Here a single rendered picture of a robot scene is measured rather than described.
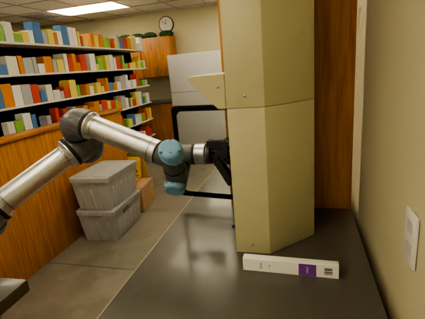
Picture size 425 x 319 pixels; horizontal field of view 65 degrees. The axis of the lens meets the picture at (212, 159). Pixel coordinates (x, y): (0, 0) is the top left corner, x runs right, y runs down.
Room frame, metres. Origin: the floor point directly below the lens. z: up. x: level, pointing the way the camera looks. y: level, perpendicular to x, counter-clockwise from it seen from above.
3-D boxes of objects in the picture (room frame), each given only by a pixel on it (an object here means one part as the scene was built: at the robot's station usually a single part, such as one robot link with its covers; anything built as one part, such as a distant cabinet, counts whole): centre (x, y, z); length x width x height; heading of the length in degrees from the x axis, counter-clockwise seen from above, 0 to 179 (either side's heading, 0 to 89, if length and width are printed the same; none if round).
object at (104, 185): (3.18, 1.07, 0.49); 0.60 x 0.42 x 0.33; 164
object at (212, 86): (1.15, -0.04, 1.46); 0.32 x 0.12 x 0.10; 164
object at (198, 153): (1.16, 0.03, 1.24); 0.08 x 0.05 x 0.08; 165
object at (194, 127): (1.35, 0.02, 1.19); 0.30 x 0.01 x 0.40; 65
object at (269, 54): (1.10, -0.22, 1.33); 0.32 x 0.25 x 0.77; 164
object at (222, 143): (1.13, -0.04, 1.24); 0.12 x 0.08 x 0.09; 75
